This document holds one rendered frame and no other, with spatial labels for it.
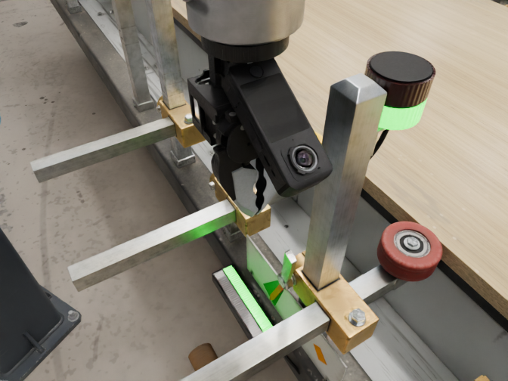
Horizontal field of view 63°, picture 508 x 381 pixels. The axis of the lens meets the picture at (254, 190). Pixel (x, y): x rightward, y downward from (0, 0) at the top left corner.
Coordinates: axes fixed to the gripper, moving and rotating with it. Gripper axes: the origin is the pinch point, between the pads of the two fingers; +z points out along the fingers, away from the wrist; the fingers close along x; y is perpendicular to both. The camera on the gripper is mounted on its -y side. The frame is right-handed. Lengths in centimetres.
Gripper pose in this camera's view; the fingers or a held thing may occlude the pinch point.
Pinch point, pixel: (257, 210)
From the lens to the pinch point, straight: 46.0
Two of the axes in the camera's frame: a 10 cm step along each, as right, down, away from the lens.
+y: -5.1, -6.1, 6.0
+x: -8.6, 3.7, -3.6
